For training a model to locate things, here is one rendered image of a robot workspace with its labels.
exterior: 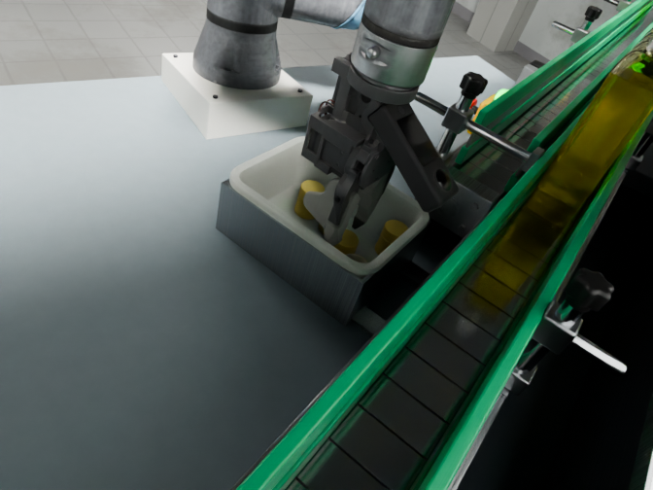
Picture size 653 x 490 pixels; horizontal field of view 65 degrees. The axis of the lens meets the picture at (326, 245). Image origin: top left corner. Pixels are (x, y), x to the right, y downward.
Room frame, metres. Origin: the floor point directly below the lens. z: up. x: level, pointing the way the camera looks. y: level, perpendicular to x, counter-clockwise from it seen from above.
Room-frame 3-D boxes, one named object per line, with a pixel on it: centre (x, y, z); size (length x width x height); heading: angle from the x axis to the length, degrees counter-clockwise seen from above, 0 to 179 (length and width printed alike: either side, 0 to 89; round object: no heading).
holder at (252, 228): (0.51, -0.01, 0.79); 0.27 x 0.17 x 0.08; 65
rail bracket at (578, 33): (1.15, -0.33, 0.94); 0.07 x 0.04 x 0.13; 65
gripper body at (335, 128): (0.49, 0.00, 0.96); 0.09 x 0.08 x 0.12; 64
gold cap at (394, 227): (0.54, -0.08, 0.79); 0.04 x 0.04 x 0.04
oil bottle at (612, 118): (0.59, -0.26, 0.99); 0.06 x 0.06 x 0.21; 64
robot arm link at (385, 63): (0.49, 0.00, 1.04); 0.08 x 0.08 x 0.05
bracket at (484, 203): (0.58, -0.14, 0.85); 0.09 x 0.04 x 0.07; 65
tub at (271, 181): (0.52, 0.01, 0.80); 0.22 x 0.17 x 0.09; 65
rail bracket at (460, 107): (0.59, -0.13, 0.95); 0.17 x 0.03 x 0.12; 65
